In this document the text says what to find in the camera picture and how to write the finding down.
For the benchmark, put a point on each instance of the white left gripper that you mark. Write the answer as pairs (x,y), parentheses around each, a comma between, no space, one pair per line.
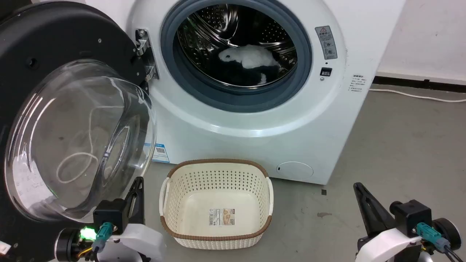
(140,240)

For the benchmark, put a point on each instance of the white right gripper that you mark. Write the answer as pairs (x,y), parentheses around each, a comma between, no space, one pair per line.
(389,247)

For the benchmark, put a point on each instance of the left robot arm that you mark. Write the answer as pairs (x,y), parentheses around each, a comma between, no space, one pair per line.
(69,243)

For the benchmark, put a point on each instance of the white front-load washing machine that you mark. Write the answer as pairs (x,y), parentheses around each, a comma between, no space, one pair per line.
(255,145)

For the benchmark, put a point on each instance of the black door latch socket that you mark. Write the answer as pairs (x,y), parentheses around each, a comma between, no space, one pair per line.
(326,71)

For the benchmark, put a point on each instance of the metal door hinge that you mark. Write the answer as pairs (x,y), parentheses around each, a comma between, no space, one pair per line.
(142,47)

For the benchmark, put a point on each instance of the black round glass washer door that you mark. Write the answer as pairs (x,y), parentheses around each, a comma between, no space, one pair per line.
(54,36)

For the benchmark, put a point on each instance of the blue white energy label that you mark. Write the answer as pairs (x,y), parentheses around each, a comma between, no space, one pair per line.
(160,153)

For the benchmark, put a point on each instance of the cream laundry basket brown rim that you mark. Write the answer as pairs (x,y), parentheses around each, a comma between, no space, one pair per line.
(218,182)

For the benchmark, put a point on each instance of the paper product label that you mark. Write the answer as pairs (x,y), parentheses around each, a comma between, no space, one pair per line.
(222,217)

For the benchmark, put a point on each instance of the round white filter cover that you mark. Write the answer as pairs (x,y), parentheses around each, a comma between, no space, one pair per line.
(295,170)

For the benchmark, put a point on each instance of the small printed text sticker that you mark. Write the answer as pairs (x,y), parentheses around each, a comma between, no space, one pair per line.
(356,83)

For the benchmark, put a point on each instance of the black baseboard strip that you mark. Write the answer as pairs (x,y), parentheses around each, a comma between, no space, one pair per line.
(418,83)

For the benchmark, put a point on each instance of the grey warning label sticker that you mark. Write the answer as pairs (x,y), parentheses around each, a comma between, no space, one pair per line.
(326,42)

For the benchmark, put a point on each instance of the white fluffy garment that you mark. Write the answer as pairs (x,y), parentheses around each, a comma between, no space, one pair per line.
(255,57)

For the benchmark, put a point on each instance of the stainless steel washer drum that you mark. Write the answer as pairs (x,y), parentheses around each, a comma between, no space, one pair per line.
(218,25)

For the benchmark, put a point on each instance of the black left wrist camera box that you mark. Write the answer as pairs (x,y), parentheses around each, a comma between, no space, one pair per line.
(109,214)

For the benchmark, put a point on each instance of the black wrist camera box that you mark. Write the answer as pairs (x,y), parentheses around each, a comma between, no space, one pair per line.
(109,214)
(411,214)

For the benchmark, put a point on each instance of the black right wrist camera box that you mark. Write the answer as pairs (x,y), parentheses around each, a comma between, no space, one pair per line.
(411,214)

